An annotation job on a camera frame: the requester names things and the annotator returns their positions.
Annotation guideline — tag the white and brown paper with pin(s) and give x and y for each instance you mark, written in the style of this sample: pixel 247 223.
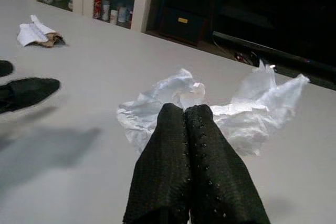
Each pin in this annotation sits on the white and brown paper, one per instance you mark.
pixel 31 33

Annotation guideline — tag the black box with yellow label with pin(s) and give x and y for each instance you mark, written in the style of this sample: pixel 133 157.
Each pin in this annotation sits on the black box with yellow label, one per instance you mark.
pixel 183 27

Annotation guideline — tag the white bottle with blue label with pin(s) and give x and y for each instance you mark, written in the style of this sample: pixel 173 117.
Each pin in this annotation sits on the white bottle with blue label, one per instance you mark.
pixel 123 12

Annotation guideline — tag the white plastic bag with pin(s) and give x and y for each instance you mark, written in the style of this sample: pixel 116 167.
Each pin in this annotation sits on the white plastic bag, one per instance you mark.
pixel 244 119

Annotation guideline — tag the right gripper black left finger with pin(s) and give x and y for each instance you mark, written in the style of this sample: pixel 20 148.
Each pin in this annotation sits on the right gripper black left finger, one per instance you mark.
pixel 162 171

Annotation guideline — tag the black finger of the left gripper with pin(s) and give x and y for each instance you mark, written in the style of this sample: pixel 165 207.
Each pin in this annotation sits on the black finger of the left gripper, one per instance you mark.
pixel 5 68
pixel 26 93

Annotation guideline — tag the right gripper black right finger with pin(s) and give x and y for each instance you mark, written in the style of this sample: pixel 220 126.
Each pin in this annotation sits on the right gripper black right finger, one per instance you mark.
pixel 220 182

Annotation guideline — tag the tall white bottle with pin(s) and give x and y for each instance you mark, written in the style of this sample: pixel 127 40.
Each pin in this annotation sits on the tall white bottle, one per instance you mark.
pixel 105 10

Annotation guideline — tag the red can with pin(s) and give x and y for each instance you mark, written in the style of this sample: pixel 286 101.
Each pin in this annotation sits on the red can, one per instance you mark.
pixel 97 5

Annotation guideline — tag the small white jar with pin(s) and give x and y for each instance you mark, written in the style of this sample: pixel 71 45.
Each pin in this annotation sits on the small white jar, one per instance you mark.
pixel 114 16

